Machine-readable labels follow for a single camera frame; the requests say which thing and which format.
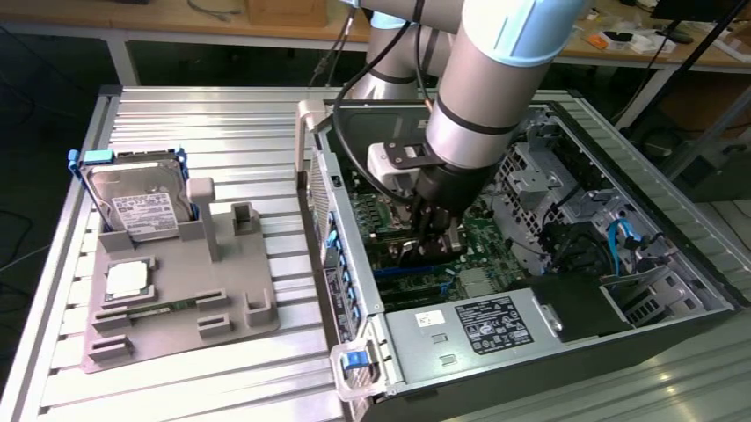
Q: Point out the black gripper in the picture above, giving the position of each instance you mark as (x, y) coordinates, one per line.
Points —
(455, 189)

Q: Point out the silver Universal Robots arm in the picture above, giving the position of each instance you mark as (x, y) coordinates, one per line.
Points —
(499, 88)

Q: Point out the green motherboard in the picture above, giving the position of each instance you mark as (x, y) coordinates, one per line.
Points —
(493, 230)

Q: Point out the metal drive cage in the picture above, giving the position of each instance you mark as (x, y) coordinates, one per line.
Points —
(534, 184)

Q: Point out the silver chipset heatsink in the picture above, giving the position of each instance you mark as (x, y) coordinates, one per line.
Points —
(477, 283)

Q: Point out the black expansion slot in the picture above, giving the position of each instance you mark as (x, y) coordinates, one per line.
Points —
(411, 298)

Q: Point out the black plastic fan shroud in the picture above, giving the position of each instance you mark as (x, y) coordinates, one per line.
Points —
(576, 307)

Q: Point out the grey power supply unit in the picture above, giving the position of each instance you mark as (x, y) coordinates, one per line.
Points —
(422, 351)

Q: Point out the small orange box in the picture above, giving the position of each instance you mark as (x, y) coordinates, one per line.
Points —
(596, 41)

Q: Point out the grey metal disk bay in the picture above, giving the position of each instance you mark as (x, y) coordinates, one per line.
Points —
(652, 303)

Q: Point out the blue case latch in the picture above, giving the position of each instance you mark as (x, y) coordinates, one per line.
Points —
(354, 359)

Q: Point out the dark grey equipment box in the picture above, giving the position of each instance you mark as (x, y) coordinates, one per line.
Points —
(716, 176)

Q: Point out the small black foam piece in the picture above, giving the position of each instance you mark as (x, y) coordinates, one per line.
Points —
(620, 35)

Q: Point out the brown box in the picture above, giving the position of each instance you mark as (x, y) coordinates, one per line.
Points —
(698, 105)

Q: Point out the white plastic part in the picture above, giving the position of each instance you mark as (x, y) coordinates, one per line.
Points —
(649, 44)

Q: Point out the black open PC case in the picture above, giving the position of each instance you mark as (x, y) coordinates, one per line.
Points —
(529, 387)

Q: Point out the cardboard box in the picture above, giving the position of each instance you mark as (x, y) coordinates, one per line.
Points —
(287, 13)

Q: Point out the black slanted stand pole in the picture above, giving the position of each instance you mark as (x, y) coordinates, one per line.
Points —
(693, 57)

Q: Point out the hard disk in blue caddy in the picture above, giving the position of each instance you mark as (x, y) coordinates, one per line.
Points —
(141, 206)

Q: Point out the green RAM stick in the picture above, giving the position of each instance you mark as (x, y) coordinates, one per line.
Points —
(165, 307)

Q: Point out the grey plastic parts rack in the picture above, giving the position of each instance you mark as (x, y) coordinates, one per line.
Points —
(177, 334)

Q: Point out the black monitor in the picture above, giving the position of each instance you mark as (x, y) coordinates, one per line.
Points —
(705, 9)

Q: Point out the silver CPU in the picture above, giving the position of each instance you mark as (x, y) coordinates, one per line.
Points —
(126, 279)

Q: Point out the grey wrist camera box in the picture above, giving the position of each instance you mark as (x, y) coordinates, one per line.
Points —
(390, 173)

